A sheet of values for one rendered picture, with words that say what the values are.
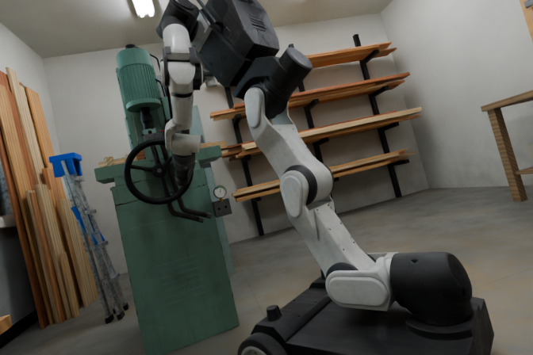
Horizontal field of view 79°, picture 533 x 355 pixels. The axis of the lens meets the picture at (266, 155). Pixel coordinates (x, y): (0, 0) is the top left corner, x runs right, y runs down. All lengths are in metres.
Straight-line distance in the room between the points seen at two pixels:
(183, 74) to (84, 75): 3.59
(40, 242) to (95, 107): 2.00
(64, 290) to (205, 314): 1.53
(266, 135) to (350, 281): 0.55
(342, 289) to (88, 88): 3.98
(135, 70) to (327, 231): 1.29
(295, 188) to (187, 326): 0.95
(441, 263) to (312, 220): 0.38
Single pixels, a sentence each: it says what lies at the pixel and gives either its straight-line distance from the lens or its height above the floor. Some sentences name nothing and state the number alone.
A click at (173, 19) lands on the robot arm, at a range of 1.27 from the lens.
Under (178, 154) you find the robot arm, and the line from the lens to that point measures 1.24.
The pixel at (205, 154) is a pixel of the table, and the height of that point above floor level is 0.86.
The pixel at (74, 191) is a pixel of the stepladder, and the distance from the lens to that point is 2.53.
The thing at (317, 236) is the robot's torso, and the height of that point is 0.44.
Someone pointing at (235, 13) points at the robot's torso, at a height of 1.27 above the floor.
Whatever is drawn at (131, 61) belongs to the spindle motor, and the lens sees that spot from 1.90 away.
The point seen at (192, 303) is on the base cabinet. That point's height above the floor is 0.18.
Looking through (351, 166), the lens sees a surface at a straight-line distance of 4.08.
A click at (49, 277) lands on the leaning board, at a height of 0.34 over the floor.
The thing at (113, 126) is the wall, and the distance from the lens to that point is 4.36.
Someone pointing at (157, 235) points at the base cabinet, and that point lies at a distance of 1.66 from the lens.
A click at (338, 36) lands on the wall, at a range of 5.08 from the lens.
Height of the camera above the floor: 0.66
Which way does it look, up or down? 4 degrees up
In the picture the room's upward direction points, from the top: 14 degrees counter-clockwise
